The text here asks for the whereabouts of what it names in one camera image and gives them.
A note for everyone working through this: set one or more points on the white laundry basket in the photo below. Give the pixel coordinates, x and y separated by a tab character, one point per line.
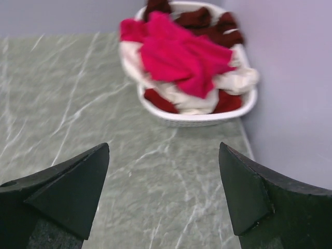
249	99

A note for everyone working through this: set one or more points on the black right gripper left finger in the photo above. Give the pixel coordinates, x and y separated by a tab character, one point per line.
55	207

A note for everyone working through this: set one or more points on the magenta t shirt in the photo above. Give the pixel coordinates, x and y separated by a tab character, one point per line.
161	50

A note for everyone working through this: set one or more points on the white red garment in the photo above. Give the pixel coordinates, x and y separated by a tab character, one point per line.
226	96

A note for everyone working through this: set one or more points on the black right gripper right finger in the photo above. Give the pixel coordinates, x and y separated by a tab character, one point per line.
270	210

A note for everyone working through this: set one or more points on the dark red t shirt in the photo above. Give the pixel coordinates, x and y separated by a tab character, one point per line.
225	32

